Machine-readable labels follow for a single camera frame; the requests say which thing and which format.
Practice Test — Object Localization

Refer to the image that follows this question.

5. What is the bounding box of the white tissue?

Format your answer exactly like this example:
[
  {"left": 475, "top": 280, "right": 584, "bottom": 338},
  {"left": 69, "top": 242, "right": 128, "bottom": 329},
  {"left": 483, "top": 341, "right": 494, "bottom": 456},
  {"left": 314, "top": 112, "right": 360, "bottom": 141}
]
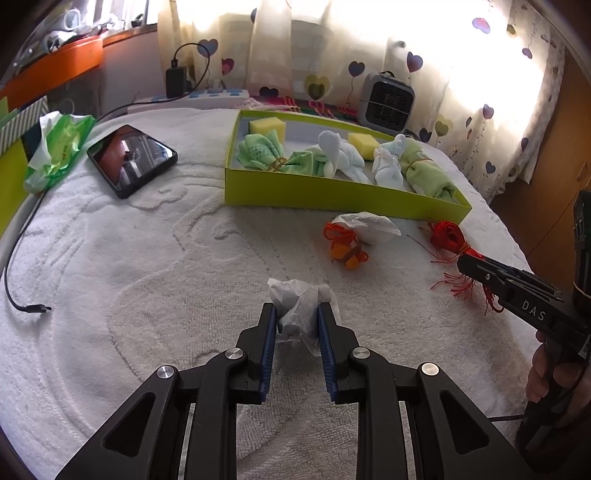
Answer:
[{"left": 268, "top": 277, "right": 342, "bottom": 358}]

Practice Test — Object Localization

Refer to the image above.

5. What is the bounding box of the orange item with red string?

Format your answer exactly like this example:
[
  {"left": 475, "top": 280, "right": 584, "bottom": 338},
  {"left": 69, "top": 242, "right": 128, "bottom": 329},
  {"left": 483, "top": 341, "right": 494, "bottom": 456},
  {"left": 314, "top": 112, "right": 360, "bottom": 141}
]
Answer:
[{"left": 323, "top": 222, "right": 369, "bottom": 271}]

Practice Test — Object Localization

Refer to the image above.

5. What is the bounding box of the green tissue pack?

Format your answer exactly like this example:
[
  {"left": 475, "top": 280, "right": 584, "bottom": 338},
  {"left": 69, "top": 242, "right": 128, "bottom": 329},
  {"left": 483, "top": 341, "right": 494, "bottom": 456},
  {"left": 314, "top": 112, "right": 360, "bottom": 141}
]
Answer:
[{"left": 24, "top": 111, "right": 95, "bottom": 193}]

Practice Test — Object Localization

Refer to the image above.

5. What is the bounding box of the lime green cardboard box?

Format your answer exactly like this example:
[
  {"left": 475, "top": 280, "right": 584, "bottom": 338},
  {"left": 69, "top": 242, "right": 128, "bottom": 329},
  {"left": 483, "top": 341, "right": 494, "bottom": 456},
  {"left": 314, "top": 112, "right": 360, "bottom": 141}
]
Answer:
[{"left": 225, "top": 109, "right": 472, "bottom": 222}]

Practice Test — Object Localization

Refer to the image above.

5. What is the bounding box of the small grey heater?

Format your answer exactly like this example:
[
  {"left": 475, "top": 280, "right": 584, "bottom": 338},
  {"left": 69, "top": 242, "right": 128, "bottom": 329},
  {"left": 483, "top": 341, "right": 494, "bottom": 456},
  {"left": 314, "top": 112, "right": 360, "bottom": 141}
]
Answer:
[{"left": 358, "top": 71, "right": 415, "bottom": 131}]

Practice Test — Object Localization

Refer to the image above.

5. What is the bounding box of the orange shelf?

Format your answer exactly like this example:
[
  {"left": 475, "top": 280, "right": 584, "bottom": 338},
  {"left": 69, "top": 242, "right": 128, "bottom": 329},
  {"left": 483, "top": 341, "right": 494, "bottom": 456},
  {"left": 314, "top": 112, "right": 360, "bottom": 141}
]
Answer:
[{"left": 0, "top": 37, "right": 103, "bottom": 112}]

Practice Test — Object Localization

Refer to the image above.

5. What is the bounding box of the white power strip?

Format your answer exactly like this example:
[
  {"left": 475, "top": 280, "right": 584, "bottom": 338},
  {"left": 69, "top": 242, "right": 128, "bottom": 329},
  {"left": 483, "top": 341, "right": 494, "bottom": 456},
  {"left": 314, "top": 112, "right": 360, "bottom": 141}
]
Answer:
[{"left": 127, "top": 88, "right": 250, "bottom": 114}]

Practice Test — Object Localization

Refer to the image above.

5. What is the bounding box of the light green microfiber cloth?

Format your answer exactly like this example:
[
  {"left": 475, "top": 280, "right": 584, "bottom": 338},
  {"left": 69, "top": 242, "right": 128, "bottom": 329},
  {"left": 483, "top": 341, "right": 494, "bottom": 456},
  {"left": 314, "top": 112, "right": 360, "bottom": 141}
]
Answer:
[{"left": 236, "top": 130, "right": 319, "bottom": 176}]

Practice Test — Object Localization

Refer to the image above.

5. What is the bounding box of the white paper wrapper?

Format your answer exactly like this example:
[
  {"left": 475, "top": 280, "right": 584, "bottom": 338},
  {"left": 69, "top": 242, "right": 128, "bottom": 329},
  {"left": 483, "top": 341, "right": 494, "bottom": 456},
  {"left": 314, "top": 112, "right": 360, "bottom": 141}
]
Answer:
[{"left": 332, "top": 212, "right": 402, "bottom": 245}]

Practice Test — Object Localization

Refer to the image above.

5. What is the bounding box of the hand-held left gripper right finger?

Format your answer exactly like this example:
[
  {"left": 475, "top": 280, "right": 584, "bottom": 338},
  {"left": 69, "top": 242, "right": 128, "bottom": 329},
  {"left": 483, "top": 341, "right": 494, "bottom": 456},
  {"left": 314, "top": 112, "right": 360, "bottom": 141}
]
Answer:
[{"left": 318, "top": 302, "right": 527, "bottom": 480}]

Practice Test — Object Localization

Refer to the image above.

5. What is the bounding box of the white glove bundle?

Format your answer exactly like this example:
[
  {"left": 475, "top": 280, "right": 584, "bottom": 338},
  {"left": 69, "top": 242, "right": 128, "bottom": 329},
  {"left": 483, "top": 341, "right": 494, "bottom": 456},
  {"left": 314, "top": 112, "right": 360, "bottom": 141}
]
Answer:
[{"left": 305, "top": 130, "right": 372, "bottom": 183}]

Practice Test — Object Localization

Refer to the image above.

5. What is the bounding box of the black smartphone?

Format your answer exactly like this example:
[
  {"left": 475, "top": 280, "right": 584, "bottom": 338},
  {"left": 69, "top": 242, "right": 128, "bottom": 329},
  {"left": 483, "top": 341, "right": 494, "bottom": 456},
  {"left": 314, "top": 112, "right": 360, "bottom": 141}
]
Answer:
[{"left": 87, "top": 124, "right": 178, "bottom": 199}]

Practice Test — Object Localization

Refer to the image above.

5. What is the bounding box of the large yellow sponge block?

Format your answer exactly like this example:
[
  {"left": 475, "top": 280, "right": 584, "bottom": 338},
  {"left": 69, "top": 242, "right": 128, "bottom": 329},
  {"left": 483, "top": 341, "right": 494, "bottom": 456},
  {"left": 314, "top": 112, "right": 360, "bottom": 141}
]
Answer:
[{"left": 249, "top": 117, "right": 287, "bottom": 141}]

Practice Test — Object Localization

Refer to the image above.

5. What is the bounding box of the white and mint sock bundle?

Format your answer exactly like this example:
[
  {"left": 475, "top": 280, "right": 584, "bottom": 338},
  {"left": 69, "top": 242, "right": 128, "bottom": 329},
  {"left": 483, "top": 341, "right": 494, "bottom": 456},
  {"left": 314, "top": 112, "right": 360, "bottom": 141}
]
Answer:
[{"left": 372, "top": 135, "right": 409, "bottom": 190}]

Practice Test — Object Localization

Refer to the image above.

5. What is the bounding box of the brown wooden cabinet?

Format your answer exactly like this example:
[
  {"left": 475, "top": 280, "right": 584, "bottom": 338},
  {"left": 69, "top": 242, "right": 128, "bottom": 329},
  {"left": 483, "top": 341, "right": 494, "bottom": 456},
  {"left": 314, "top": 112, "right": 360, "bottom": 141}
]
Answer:
[{"left": 489, "top": 46, "right": 591, "bottom": 278}]

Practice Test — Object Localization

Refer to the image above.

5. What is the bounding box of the black charging cable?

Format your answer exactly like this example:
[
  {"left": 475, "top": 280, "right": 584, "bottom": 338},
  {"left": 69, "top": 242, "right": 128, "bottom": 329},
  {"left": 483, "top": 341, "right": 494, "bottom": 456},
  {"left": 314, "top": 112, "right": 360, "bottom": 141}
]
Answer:
[{"left": 4, "top": 42, "right": 218, "bottom": 315}]

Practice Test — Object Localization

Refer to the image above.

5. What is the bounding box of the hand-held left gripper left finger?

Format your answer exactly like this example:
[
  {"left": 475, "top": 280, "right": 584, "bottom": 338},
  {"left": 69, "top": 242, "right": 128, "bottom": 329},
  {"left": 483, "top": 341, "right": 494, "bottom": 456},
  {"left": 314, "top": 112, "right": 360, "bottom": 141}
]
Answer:
[{"left": 55, "top": 303, "right": 277, "bottom": 480}]

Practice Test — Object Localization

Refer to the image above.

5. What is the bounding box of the heart print curtain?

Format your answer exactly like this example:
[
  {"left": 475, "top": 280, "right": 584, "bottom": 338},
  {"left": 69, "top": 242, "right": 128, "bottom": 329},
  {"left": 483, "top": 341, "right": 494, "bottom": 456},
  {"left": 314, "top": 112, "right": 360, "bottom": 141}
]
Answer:
[{"left": 157, "top": 0, "right": 566, "bottom": 195}]

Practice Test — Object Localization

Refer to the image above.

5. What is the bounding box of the black charger adapter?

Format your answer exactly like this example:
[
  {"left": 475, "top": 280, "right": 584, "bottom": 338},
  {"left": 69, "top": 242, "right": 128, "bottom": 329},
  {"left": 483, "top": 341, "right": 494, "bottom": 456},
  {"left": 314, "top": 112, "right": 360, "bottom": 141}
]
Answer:
[{"left": 165, "top": 67, "right": 189, "bottom": 99}]

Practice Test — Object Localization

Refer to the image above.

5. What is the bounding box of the person's right hand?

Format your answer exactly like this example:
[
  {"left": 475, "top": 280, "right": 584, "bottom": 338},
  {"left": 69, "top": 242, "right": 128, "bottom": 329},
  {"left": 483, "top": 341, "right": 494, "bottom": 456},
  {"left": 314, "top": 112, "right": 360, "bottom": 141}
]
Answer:
[{"left": 526, "top": 331, "right": 577, "bottom": 403}]

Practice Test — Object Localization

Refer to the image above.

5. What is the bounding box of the rolled light green towel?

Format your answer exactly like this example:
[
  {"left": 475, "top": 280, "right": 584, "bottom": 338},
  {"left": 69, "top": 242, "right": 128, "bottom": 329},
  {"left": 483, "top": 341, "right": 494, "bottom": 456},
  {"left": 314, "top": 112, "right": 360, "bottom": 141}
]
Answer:
[{"left": 399, "top": 138, "right": 458, "bottom": 201}]

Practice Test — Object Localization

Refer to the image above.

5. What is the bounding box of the red string bundle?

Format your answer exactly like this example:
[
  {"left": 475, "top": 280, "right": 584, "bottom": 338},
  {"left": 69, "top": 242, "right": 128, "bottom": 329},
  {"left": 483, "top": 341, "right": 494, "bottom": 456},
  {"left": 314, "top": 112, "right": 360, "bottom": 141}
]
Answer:
[{"left": 406, "top": 220, "right": 506, "bottom": 315}]

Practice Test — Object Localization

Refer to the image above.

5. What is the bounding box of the green striped side box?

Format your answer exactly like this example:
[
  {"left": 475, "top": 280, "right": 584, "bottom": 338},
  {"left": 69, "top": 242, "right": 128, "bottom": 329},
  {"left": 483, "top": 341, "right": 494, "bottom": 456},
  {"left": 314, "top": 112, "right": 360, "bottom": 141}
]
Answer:
[{"left": 0, "top": 97, "right": 49, "bottom": 236}]

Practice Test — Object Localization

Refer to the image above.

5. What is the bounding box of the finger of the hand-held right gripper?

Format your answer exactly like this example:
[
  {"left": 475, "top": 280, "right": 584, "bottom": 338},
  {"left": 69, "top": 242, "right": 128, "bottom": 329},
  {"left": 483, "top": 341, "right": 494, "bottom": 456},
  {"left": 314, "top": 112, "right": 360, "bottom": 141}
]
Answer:
[
  {"left": 480, "top": 258, "right": 567, "bottom": 302},
  {"left": 457, "top": 255, "right": 509, "bottom": 303}
]

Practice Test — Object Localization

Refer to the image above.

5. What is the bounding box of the small yellow green sponge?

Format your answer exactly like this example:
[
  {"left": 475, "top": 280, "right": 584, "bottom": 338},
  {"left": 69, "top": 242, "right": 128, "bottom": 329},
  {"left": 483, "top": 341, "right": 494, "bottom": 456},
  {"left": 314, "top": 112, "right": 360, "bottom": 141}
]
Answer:
[{"left": 347, "top": 133, "right": 382, "bottom": 161}]

